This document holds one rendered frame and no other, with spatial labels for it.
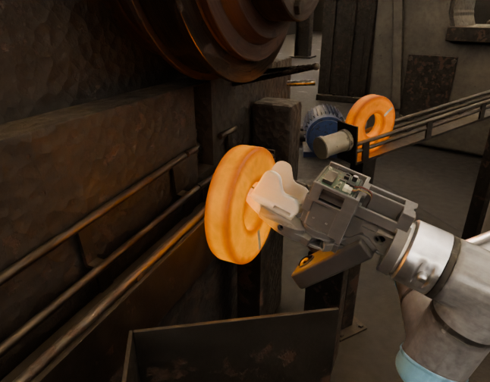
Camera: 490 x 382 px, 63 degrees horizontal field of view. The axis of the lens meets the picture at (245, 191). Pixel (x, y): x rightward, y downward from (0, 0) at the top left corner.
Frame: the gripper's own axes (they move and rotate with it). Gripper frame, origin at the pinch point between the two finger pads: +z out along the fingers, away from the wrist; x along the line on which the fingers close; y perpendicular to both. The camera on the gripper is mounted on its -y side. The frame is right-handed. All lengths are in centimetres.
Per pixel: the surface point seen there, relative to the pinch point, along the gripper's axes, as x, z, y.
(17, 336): 24.8, 11.9, -13.2
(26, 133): 15.7, 20.4, 4.7
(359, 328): -66, -30, -72
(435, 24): -288, -6, 10
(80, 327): 21.7, 6.2, -10.5
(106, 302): 17.8, 6.4, -10.2
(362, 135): -63, -6, -8
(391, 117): -72, -11, -3
